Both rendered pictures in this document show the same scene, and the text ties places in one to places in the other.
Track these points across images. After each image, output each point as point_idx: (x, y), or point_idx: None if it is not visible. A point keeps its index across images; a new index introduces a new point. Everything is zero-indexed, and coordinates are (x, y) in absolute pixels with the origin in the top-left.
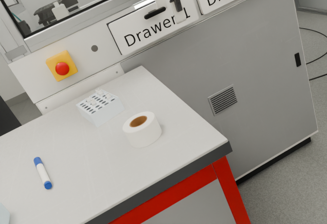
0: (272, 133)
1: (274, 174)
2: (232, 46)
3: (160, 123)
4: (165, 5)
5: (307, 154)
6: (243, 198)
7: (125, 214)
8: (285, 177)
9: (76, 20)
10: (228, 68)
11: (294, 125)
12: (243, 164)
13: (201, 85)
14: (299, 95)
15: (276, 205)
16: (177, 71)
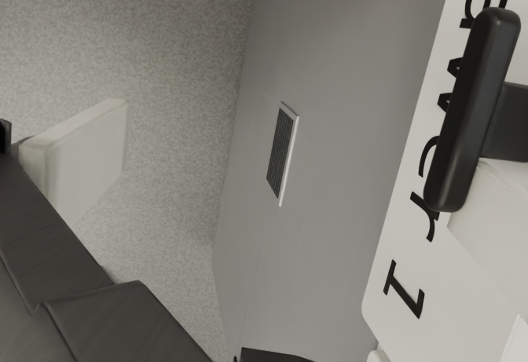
0: (233, 190)
1: (214, 134)
2: (305, 301)
3: None
4: (456, 230)
5: (203, 209)
6: (215, 49)
7: None
8: (193, 141)
9: None
10: (294, 232)
11: (222, 238)
12: (242, 96)
13: (314, 122)
14: (226, 298)
15: (156, 81)
16: (363, 78)
